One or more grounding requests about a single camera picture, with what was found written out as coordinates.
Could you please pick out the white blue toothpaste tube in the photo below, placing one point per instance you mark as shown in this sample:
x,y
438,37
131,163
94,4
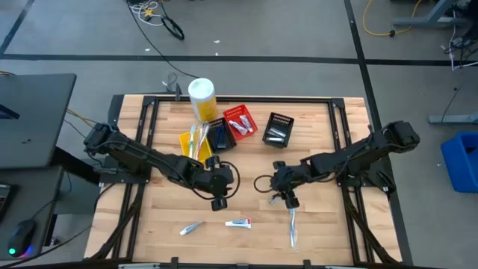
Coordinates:
x,y
246,123
238,127

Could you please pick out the dark grey flat panel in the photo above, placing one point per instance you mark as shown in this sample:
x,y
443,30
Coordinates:
x,y
37,119

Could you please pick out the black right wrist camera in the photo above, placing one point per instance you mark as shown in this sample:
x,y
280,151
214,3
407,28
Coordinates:
x,y
275,180

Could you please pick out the grey desk leg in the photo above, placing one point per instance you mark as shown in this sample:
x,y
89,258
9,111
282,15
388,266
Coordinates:
x,y
425,20

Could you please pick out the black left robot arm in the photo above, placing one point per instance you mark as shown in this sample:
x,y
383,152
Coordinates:
x,y
142,157

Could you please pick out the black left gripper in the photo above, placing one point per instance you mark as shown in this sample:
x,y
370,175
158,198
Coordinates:
x,y
213,181

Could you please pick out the white printed toothpaste tube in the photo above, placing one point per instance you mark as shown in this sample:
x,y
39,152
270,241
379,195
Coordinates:
x,y
238,223

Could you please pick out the yellow wipes canister white lid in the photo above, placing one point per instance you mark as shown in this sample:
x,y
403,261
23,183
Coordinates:
x,y
203,101

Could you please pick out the blue disposable razor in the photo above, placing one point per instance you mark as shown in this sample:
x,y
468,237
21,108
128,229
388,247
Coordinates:
x,y
223,135
218,136

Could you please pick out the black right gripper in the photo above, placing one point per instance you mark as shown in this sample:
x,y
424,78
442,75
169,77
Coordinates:
x,y
289,181

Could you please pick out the red toothbrush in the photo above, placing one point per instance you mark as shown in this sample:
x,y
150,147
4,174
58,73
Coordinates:
x,y
202,138

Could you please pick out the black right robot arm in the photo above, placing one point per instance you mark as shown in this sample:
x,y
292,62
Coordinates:
x,y
354,157

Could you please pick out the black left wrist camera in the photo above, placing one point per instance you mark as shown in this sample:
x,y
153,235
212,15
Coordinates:
x,y
228,177

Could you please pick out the grey desk foot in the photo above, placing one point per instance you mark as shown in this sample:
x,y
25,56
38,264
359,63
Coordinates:
x,y
452,119

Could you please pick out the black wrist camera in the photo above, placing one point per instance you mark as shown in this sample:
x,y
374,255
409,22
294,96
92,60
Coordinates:
x,y
275,180
228,177

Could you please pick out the black computer mouse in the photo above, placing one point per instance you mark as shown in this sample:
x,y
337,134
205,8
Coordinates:
x,y
21,239

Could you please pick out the red plastic basket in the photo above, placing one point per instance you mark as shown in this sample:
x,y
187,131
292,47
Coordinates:
x,y
233,112

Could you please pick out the black aluminium table frame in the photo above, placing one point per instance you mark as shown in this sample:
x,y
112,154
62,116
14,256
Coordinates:
x,y
242,99

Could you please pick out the yellow plastic basket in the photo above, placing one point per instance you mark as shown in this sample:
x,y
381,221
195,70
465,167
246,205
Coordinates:
x,y
185,143

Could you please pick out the black side desk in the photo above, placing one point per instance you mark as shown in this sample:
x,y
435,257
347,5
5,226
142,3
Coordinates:
x,y
41,194

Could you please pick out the black keyboard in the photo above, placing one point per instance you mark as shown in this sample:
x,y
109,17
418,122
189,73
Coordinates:
x,y
5,201

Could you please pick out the black plastic basket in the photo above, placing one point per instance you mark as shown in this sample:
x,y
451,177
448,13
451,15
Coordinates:
x,y
288,130
230,139

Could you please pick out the teal toothbrush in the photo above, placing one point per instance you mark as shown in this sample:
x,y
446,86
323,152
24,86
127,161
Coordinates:
x,y
192,140

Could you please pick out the blue plastic bin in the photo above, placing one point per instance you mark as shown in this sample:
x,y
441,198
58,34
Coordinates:
x,y
461,164

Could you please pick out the blue toothbrush in clear wrapper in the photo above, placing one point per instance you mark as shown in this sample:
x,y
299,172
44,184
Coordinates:
x,y
293,228

